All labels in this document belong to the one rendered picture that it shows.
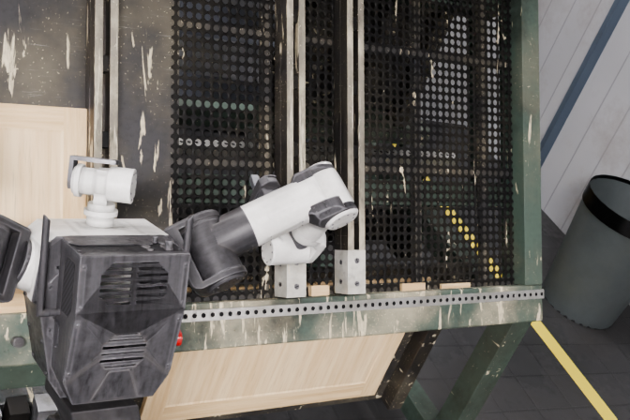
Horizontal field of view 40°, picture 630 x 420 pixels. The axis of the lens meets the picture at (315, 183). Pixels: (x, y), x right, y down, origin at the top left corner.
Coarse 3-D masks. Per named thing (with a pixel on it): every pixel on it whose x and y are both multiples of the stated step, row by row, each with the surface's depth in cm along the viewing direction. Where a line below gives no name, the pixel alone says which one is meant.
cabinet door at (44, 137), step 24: (0, 120) 203; (24, 120) 206; (48, 120) 209; (72, 120) 212; (0, 144) 203; (24, 144) 206; (48, 144) 209; (72, 144) 212; (0, 168) 203; (24, 168) 206; (48, 168) 209; (0, 192) 203; (24, 192) 205; (48, 192) 208; (24, 216) 205; (48, 216) 208; (72, 216) 211; (0, 312) 201
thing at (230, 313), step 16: (304, 304) 240; (320, 304) 243; (336, 304) 246; (352, 304) 249; (368, 304) 252; (384, 304) 255; (400, 304) 258; (416, 304) 261; (432, 304) 264; (448, 304) 267; (192, 320) 222; (208, 320) 225
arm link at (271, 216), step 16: (304, 176) 180; (272, 192) 178; (288, 192) 177; (304, 192) 177; (320, 192) 177; (256, 208) 175; (272, 208) 175; (288, 208) 175; (304, 208) 176; (320, 208) 177; (336, 208) 178; (352, 208) 180; (256, 224) 174; (272, 224) 175; (288, 224) 176; (304, 224) 180; (320, 224) 179; (336, 224) 182
